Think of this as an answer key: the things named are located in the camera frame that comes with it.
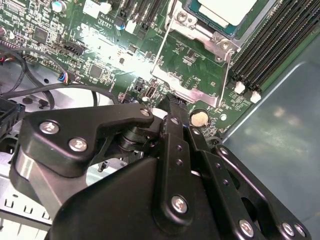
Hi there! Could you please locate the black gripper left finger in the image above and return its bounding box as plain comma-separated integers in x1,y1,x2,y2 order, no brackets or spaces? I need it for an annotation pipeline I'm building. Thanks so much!
9,94,195,232

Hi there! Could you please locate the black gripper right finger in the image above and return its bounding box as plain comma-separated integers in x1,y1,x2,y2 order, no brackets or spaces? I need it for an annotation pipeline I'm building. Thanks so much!
177,98,314,240

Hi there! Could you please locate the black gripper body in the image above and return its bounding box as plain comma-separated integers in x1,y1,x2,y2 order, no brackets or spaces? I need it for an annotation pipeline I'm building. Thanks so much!
47,156,236,240

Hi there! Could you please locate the metal socket cover frame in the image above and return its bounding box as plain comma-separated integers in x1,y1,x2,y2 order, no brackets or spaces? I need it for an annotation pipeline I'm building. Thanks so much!
149,0,235,107

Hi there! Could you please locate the silver green CPU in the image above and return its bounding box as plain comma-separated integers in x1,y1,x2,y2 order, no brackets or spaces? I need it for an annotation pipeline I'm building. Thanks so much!
186,0,272,36

